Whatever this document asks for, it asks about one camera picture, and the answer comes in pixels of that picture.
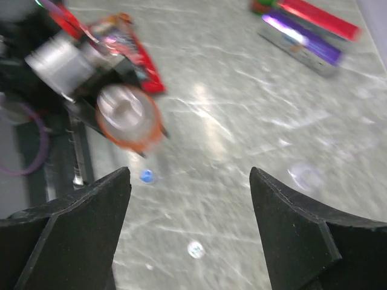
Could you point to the red snack bag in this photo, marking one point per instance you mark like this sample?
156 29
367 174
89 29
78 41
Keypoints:
116 35

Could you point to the orange tea bottle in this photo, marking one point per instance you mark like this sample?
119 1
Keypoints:
103 117

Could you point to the purple silver box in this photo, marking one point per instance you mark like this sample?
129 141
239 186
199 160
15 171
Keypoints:
300 43

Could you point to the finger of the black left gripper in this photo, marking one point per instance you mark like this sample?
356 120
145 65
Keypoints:
130 75

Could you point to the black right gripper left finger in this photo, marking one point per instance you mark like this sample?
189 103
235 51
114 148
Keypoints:
69 242

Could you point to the red flat box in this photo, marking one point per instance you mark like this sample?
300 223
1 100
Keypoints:
321 18

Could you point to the white bottle cap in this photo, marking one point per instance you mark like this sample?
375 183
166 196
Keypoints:
195 249

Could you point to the blue bottle cap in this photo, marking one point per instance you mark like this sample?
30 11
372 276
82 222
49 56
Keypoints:
147 176

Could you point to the green glass bottle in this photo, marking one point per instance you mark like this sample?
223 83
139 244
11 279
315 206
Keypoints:
261 7

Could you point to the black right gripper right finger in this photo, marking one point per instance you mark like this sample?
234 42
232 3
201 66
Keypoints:
309 245

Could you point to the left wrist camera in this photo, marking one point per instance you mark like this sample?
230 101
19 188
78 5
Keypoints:
64 64

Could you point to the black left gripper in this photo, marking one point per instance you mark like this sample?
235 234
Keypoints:
22 32

